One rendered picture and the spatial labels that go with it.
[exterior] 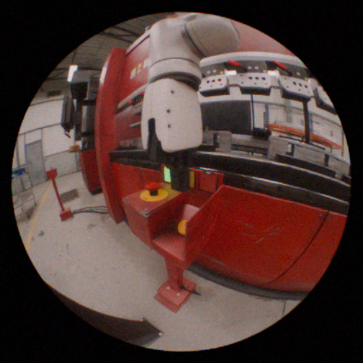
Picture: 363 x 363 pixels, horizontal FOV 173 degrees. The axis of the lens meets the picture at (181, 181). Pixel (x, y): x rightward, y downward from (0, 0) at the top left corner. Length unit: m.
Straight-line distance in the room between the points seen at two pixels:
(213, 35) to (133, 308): 1.12
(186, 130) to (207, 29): 0.16
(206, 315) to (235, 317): 0.20
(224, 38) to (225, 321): 1.09
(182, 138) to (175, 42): 0.15
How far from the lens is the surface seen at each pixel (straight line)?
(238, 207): 0.43
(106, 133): 1.28
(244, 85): 0.55
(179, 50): 0.19
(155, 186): 0.27
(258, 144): 0.75
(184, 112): 0.16
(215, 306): 0.94
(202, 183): 0.29
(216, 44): 0.19
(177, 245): 0.25
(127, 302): 0.98
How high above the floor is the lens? 0.91
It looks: 19 degrees down
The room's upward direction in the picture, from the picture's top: straight up
